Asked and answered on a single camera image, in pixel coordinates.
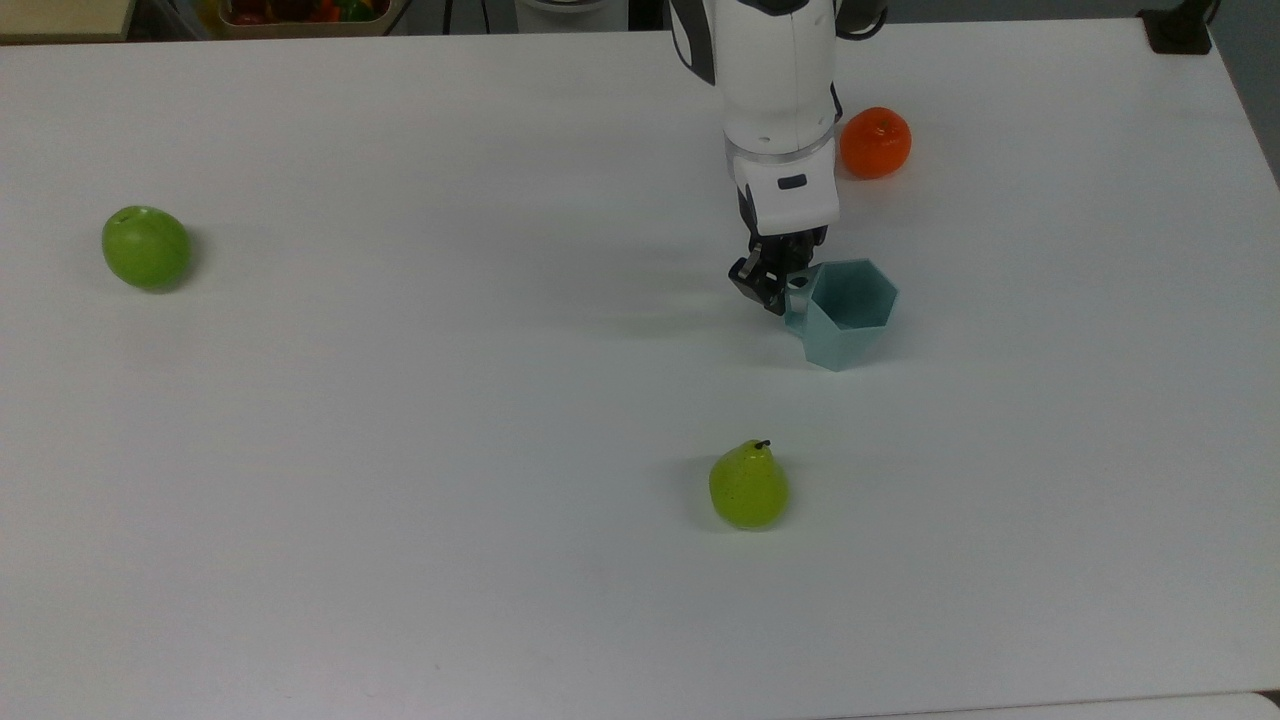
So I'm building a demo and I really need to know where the light blue hexagonal mug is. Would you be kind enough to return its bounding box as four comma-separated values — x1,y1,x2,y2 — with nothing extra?
784,259,900,373

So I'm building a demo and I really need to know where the wooden basket of toy fruit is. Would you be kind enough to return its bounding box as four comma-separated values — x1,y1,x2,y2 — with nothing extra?
212,0,403,40

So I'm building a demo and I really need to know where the beige wooden board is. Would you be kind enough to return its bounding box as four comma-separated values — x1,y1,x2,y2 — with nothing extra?
0,0,137,44

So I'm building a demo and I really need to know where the yellow-green toy pear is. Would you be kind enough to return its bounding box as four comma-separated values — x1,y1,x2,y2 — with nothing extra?
708,438,790,531

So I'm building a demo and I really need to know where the green toy apple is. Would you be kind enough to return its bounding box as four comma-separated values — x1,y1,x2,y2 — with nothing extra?
101,205,193,292

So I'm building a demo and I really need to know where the black table clamp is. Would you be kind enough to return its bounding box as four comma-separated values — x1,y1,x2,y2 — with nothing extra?
1138,0,1219,56

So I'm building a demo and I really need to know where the orange toy mandarin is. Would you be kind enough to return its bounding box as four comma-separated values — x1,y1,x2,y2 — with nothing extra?
838,106,913,181

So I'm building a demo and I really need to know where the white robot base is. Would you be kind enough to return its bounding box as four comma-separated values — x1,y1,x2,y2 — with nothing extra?
514,0,630,34

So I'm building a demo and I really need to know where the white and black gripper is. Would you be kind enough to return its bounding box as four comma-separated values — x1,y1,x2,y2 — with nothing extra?
727,148,841,317

